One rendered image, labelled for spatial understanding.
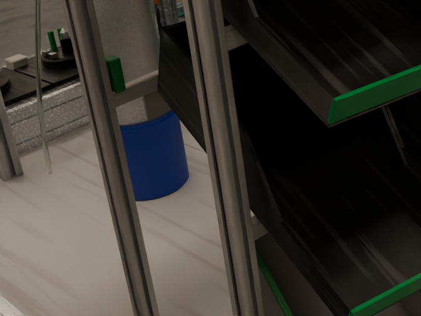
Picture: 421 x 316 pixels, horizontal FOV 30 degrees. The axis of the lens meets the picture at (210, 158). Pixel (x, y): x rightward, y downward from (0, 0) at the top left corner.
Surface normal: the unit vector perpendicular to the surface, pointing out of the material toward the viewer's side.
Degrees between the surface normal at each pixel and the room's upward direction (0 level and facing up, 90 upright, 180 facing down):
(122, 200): 90
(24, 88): 0
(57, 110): 90
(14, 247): 0
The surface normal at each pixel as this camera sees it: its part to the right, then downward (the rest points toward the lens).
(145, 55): 0.61, 0.26
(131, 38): 0.36, 0.37
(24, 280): -0.14, -0.89
